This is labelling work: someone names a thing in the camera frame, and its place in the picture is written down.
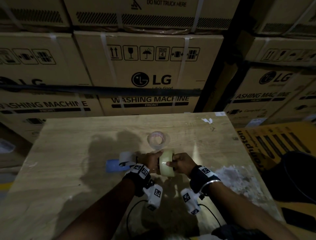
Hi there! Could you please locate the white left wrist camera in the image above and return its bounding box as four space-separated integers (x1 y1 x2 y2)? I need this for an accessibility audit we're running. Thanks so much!
143 184 163 211

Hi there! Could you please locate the person's left hand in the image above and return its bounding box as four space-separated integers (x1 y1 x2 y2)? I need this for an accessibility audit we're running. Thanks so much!
144 151 164 173

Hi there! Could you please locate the black left wrist strap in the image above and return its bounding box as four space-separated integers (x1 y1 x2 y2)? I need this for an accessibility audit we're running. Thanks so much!
122 163 151 197

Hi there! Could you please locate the black right wrist strap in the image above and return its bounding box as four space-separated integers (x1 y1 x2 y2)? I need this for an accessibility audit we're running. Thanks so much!
189 165 222 195

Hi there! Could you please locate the person's right forearm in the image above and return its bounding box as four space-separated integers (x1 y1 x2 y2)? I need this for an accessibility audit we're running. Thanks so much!
206 182 301 240

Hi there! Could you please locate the plain brown cardboard box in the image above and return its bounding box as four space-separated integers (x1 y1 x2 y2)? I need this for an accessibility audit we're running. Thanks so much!
0 121 33 168

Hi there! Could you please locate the black wrist strap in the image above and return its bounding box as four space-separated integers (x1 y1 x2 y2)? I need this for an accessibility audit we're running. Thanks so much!
189 165 222 195
122 163 151 197

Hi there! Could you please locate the dark metal rack upright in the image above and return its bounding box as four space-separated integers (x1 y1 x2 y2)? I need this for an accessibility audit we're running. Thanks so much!
194 0 255 113

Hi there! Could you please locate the black camera cable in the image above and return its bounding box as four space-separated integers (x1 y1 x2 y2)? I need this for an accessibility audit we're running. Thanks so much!
126 199 146 240
198 204 223 227

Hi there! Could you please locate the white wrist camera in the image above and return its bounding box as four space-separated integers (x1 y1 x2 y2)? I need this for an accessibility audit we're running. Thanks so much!
143 184 163 211
180 188 201 216

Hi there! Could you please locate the black left camera cable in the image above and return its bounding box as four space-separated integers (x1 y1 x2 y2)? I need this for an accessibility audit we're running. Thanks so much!
126 199 146 240

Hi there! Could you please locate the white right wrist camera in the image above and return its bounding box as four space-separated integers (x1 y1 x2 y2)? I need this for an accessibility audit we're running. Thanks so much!
180 188 201 216

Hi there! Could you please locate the person's right hand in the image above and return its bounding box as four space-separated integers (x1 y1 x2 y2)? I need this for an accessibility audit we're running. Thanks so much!
166 152 198 176

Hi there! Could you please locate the black right camera cable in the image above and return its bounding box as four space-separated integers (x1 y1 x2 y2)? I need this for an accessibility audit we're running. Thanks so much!
198 204 223 227

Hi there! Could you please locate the person's left forearm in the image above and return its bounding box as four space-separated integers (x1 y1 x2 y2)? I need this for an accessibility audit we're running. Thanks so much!
55 178 136 240

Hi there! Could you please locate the blue tape dispenser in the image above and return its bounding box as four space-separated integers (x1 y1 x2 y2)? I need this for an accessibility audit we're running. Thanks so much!
106 151 139 173

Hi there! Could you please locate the silver bracelet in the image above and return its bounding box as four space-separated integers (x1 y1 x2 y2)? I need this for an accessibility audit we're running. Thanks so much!
199 180 222 196

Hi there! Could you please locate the yellow black printed carton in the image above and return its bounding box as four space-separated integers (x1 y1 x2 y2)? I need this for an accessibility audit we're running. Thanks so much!
236 121 316 173

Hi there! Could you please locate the white shipping label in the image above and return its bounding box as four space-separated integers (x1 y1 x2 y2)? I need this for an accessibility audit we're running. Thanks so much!
246 118 268 128

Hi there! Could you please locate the clear tape roll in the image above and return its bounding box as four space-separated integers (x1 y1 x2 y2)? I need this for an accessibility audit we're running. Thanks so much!
159 149 176 177

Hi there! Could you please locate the clear plastic document pouch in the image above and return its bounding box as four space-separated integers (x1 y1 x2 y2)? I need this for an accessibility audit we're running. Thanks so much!
0 138 16 154

